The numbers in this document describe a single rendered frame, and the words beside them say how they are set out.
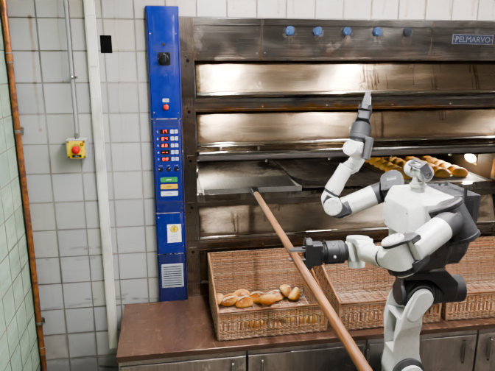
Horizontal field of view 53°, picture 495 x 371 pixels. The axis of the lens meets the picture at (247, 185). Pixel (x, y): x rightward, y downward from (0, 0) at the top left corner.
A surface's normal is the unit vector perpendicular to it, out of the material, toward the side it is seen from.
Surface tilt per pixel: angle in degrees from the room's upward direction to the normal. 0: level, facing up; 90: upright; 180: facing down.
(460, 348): 90
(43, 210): 90
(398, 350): 90
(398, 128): 70
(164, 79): 90
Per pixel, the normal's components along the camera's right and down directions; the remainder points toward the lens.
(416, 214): -0.53, 0.13
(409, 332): 0.22, 0.62
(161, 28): 0.16, 0.24
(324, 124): 0.15, -0.11
